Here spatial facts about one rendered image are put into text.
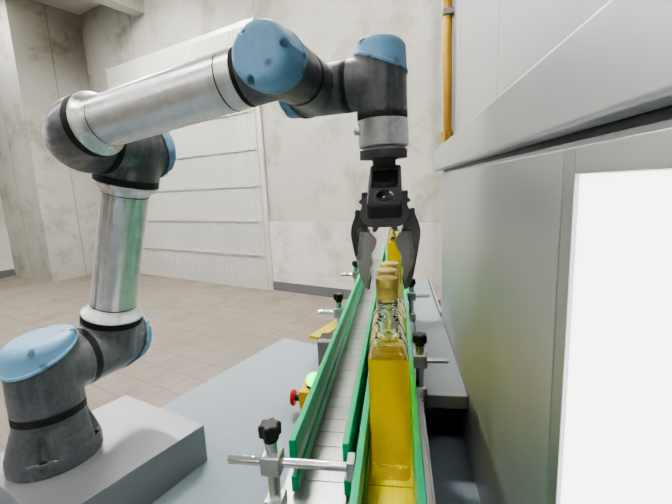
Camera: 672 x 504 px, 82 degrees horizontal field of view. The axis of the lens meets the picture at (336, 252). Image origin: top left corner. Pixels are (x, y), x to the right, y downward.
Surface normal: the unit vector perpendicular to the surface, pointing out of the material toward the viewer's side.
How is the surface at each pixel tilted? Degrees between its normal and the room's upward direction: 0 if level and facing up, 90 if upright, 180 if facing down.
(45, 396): 88
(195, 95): 115
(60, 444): 71
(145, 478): 90
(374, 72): 90
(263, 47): 88
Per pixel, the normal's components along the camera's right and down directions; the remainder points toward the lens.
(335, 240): -0.51, 0.17
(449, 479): -0.04, -0.98
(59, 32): 0.85, 0.05
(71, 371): 0.95, -0.01
